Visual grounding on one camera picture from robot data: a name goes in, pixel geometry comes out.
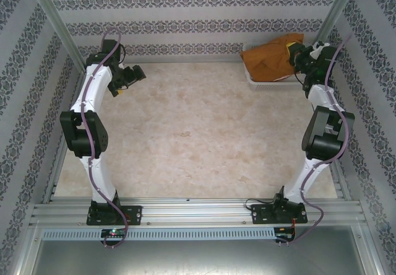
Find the brown long pants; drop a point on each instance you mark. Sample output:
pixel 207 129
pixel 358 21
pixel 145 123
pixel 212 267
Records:
pixel 269 61

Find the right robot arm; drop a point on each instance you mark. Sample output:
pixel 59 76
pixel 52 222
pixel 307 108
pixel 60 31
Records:
pixel 325 132

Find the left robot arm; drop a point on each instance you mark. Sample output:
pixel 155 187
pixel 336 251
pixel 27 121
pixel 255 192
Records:
pixel 92 89

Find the white plastic mesh basket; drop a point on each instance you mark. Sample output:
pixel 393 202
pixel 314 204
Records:
pixel 272 86

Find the grey metal sheet panel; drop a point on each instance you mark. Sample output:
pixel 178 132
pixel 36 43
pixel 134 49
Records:
pixel 198 256

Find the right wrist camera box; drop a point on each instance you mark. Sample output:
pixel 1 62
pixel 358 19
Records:
pixel 318 48

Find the aluminium frame post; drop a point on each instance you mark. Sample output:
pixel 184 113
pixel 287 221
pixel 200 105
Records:
pixel 55 21
pixel 337 11

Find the aluminium side rail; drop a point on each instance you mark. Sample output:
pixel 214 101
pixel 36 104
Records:
pixel 57 169
pixel 338 182

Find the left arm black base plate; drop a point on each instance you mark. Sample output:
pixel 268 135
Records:
pixel 134 214

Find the aluminium mounting rail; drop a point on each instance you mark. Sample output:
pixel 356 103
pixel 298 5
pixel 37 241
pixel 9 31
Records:
pixel 198 210

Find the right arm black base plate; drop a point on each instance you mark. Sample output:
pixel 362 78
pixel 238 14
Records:
pixel 261 214

